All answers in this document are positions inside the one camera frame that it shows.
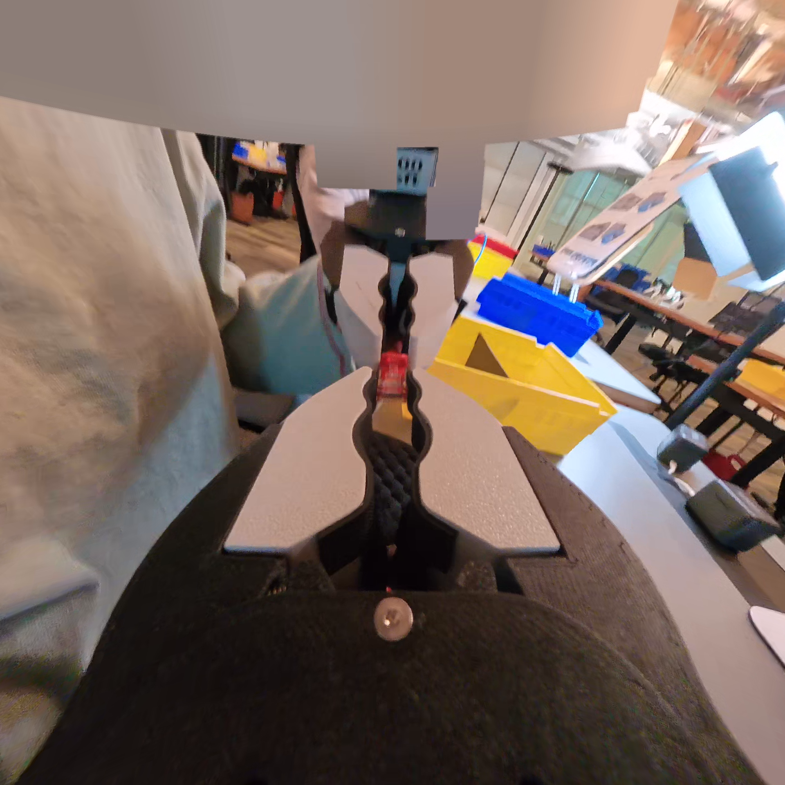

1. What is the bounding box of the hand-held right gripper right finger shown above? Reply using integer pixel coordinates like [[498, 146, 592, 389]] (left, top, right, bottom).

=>
[[414, 368, 563, 554]]

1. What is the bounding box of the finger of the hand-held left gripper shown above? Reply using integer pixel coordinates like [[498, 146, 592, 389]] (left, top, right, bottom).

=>
[[334, 245, 393, 372], [408, 253, 462, 370]]

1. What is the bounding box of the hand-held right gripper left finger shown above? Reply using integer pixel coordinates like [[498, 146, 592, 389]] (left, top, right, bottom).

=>
[[224, 367, 376, 558]]

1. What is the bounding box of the red ethernet cable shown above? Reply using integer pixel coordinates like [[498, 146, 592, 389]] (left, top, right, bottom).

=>
[[377, 351, 410, 594]]

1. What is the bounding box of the grey desk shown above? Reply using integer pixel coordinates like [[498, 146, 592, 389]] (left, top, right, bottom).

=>
[[555, 405, 785, 785]]

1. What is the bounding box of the blue plastic bin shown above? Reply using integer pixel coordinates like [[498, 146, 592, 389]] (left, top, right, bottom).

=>
[[476, 274, 605, 358]]

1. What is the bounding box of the black floor lamp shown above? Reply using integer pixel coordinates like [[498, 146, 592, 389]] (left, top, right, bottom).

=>
[[545, 161, 572, 246]]

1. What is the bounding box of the small grey power box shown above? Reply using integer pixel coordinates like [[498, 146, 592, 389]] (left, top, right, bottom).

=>
[[657, 425, 711, 474]]

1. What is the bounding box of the wooden office table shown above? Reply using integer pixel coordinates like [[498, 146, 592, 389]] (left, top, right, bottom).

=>
[[684, 354, 785, 430], [589, 279, 785, 366]]

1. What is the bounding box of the red container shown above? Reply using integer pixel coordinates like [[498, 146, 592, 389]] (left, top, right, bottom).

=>
[[701, 449, 747, 483]]

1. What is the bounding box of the large grey power box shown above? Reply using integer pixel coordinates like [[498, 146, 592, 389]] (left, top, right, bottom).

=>
[[685, 478, 784, 553]]

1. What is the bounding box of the small yellow bin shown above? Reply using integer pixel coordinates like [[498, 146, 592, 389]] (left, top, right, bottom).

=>
[[738, 357, 785, 401]]

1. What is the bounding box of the studio light on stand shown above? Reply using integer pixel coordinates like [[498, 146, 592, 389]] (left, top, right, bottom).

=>
[[662, 110, 785, 430]]

